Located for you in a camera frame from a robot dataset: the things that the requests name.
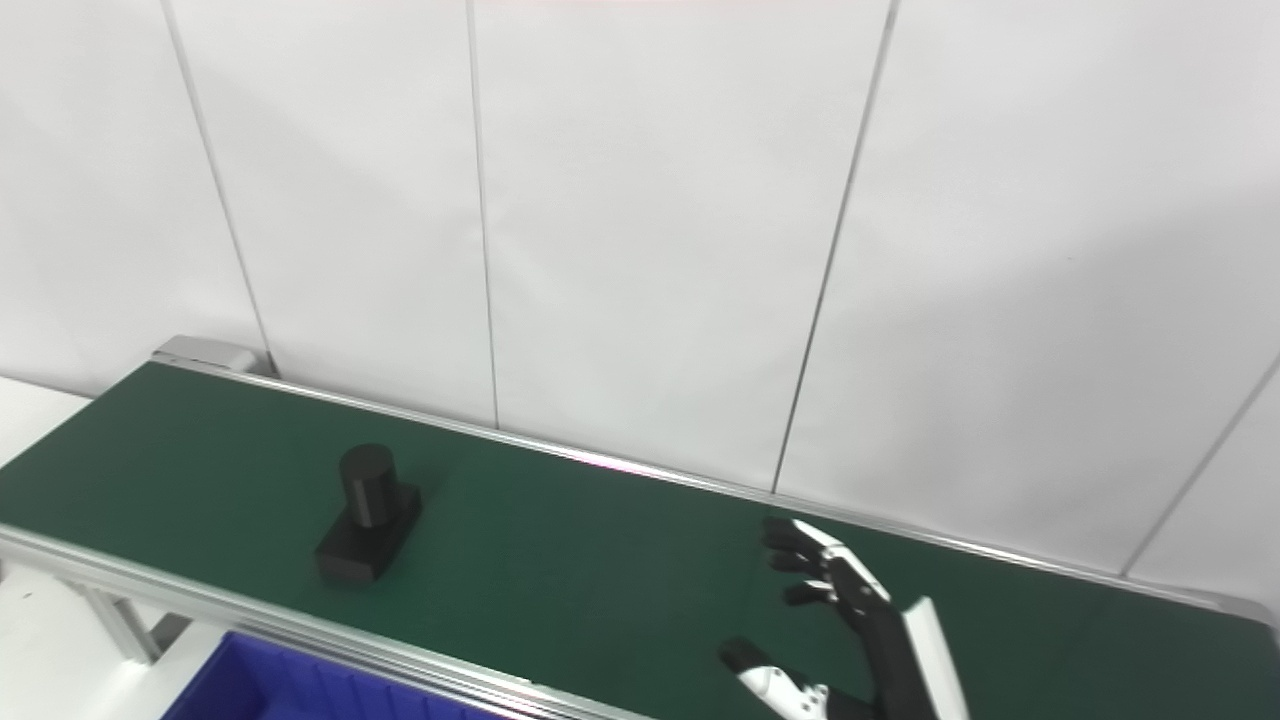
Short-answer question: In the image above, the black cylinder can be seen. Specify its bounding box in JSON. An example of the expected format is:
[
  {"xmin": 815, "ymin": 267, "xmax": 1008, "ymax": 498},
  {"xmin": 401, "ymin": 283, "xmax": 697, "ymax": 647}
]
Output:
[{"xmin": 313, "ymin": 443, "xmax": 424, "ymax": 590}]

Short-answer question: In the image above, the aluminium conveyor leg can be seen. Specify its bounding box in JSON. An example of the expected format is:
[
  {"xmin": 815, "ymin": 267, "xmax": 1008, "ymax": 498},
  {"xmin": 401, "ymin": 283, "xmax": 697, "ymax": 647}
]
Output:
[{"xmin": 74, "ymin": 584, "xmax": 193, "ymax": 667}]

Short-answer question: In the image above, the blue plastic bin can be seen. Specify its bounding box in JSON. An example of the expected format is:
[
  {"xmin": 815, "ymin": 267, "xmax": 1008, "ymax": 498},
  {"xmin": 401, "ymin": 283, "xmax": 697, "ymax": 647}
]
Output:
[{"xmin": 159, "ymin": 629, "xmax": 503, "ymax": 720}]

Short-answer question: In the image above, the green conveyor belt, aluminium frame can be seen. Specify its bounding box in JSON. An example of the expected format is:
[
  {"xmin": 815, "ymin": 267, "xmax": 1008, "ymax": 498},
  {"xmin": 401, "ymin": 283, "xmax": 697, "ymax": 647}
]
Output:
[{"xmin": 0, "ymin": 336, "xmax": 1280, "ymax": 720}]

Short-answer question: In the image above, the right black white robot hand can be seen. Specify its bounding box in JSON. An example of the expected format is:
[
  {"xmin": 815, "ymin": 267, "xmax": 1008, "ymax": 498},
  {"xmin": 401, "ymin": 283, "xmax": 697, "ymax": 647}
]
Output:
[{"xmin": 719, "ymin": 516, "xmax": 971, "ymax": 720}]

